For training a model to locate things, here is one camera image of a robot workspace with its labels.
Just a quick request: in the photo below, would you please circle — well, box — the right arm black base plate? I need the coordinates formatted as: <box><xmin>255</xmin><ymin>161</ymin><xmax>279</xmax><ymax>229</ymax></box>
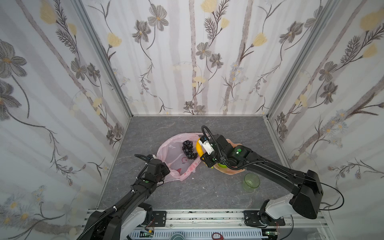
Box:
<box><xmin>243</xmin><ymin>210</ymin><xmax>286</xmax><ymax>228</ymax></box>

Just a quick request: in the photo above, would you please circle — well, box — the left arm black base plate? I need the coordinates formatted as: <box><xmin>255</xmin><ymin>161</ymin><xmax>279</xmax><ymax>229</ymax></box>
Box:
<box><xmin>145</xmin><ymin>211</ymin><xmax>167</xmax><ymax>228</ymax></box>

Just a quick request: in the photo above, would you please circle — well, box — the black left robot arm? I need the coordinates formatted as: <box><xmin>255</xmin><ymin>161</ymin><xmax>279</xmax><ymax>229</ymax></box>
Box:
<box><xmin>78</xmin><ymin>155</ymin><xmax>170</xmax><ymax>240</ymax></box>

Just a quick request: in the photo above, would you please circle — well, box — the yellow fake banana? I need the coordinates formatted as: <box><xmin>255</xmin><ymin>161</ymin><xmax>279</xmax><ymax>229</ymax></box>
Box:
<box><xmin>196</xmin><ymin>139</ymin><xmax>208</xmax><ymax>166</ymax></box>

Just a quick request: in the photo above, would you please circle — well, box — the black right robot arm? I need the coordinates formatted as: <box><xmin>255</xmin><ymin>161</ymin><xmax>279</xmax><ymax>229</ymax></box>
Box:
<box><xmin>199</xmin><ymin>126</ymin><xmax>324</xmax><ymax>227</ymax></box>

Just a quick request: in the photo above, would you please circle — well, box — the green translucent plastic cup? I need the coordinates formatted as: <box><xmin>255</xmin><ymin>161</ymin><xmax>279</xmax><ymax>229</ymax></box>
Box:
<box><xmin>242</xmin><ymin>173</ymin><xmax>261</xmax><ymax>193</ymax></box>

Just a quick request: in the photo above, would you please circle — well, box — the pink plastic bag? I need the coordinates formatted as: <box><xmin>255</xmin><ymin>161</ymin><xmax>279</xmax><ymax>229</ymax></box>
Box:
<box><xmin>156</xmin><ymin>133</ymin><xmax>202</xmax><ymax>183</ymax></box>

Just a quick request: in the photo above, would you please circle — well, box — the dark fake grape bunch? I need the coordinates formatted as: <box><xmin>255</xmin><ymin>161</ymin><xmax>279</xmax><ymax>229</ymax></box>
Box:
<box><xmin>182</xmin><ymin>140</ymin><xmax>198</xmax><ymax>160</ymax></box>

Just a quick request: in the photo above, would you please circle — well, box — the peach scalloped plate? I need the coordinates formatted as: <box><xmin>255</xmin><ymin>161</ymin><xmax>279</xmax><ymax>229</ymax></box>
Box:
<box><xmin>213</xmin><ymin>139</ymin><xmax>245</xmax><ymax>175</ymax></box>

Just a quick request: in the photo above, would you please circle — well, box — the aluminium frame rail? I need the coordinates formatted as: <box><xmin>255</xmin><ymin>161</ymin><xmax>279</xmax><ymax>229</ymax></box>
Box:
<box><xmin>80</xmin><ymin>208</ymin><xmax>331</xmax><ymax>240</ymax></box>

